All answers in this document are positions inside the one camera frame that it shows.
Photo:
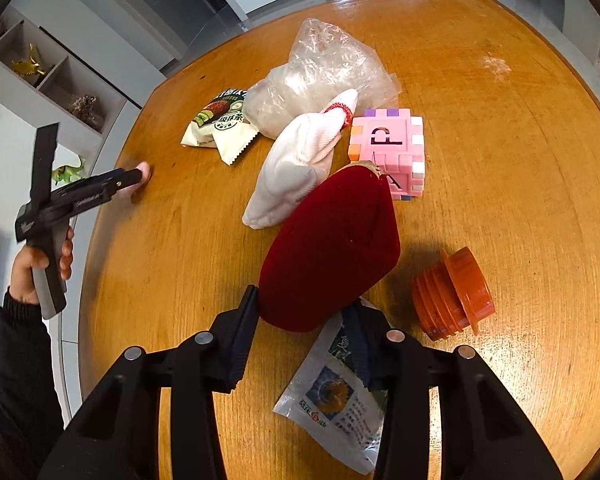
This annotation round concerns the white shelf unit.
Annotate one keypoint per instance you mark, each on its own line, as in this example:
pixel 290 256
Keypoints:
pixel 112 107

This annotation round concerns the white sunflower seed packet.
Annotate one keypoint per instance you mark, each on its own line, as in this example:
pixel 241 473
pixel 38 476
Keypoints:
pixel 330 400

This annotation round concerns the person's left hand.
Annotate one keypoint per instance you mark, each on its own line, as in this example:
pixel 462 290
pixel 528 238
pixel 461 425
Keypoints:
pixel 25 275

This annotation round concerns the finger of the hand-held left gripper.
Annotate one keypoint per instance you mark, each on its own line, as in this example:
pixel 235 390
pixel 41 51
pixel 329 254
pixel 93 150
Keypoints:
pixel 117 180

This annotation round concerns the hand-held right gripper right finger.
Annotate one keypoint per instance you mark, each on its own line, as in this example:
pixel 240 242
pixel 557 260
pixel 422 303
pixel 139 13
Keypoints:
pixel 361 350

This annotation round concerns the gold eagle statue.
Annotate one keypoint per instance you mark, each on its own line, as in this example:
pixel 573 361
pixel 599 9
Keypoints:
pixel 30 65

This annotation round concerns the red velvet box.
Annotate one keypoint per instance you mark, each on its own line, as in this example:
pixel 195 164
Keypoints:
pixel 330 250

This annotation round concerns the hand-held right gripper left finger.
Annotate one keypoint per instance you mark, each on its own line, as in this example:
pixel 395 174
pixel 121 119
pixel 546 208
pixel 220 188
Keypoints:
pixel 242 345

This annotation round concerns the person's left forearm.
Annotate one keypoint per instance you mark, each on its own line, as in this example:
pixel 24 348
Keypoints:
pixel 20 360

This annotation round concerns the pink letter puzzle cube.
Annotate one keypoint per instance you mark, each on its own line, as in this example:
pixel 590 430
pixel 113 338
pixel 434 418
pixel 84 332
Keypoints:
pixel 385 140

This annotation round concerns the clear plastic bag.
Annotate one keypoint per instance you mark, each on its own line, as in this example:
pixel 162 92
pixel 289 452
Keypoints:
pixel 320 75

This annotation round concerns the small pink object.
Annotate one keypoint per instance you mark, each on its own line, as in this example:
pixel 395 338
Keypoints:
pixel 145 167

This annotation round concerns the green dinosaur toy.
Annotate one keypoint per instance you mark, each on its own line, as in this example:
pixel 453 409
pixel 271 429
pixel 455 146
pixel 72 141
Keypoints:
pixel 67 174

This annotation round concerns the orange ribbed plastic plug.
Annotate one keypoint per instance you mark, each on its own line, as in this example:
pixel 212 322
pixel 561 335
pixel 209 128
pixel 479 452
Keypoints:
pixel 450 295

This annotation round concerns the white gloves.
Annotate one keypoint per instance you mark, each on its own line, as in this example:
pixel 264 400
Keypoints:
pixel 290 175

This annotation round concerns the dried flower bunch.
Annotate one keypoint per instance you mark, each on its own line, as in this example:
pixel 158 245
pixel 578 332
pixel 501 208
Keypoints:
pixel 85 107

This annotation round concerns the green snack packet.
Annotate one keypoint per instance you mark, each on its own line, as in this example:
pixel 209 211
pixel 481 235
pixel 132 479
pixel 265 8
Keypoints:
pixel 220 125

